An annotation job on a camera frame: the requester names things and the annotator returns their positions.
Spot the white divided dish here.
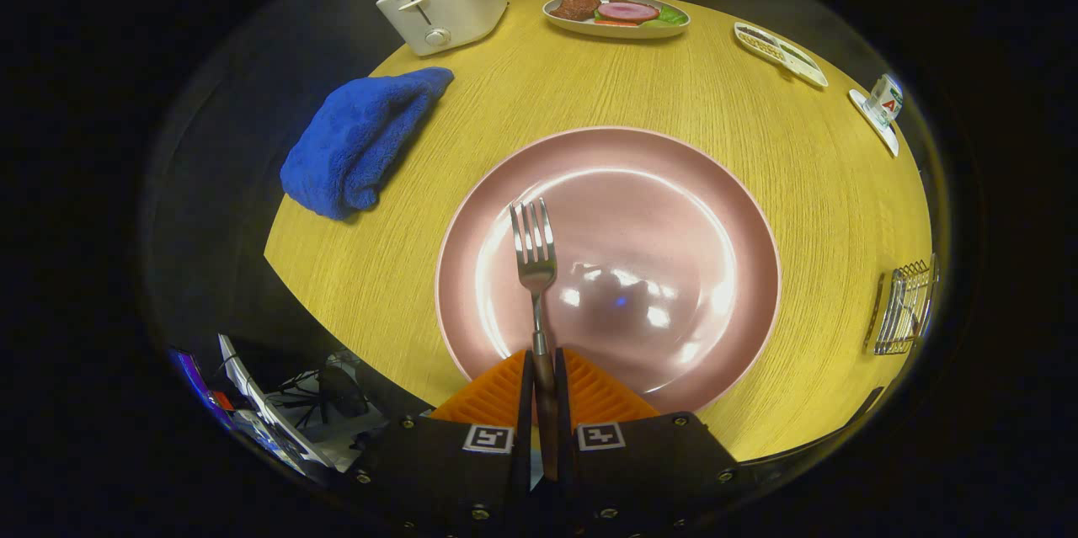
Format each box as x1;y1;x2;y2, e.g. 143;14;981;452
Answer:
734;21;830;89

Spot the white toaster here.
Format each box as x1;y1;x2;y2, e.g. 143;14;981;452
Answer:
376;0;509;58

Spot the white flat panel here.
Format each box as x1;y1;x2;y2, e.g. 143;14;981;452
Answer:
217;333;338;469

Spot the pink ham slice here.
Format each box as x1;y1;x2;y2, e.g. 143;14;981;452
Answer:
596;0;661;24

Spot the tangle of black cables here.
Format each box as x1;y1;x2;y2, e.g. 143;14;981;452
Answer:
282;357;371;429

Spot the metal fork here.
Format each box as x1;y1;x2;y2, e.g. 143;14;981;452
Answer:
509;197;560;484

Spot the brown meat piece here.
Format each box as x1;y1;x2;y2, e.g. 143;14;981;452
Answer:
549;0;602;22

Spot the white bottle with green label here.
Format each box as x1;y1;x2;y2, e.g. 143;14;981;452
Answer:
865;73;905;125

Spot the white square coaster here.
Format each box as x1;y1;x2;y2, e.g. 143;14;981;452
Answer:
848;88;900;158

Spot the blue towel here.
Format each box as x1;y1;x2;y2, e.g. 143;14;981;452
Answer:
280;67;456;221

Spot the metal wire drain basket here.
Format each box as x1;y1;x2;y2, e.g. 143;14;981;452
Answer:
863;253;941;356

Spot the white plate with food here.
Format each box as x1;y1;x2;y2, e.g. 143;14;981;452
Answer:
542;0;691;40

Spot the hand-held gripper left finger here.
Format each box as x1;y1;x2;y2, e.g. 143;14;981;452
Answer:
350;349;536;538

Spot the pink plate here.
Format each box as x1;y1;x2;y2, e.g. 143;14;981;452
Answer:
435;126;782;415

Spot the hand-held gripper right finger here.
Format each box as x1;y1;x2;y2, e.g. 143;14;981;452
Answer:
556;347;742;538

